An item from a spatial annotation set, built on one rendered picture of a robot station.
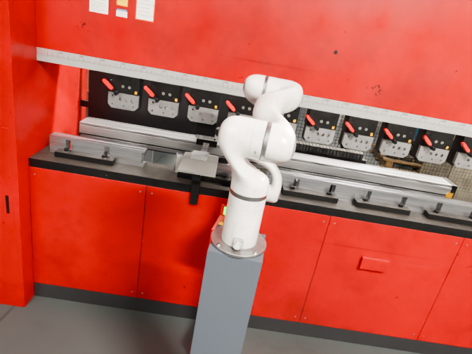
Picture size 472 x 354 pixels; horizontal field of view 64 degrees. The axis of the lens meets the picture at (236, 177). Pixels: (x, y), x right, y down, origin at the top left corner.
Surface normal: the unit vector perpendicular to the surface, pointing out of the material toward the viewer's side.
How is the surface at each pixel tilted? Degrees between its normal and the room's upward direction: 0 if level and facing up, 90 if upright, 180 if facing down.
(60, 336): 0
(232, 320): 90
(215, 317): 90
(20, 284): 90
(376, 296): 90
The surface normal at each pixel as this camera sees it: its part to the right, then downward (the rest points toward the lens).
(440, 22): -0.02, 0.38
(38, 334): 0.17, -0.91
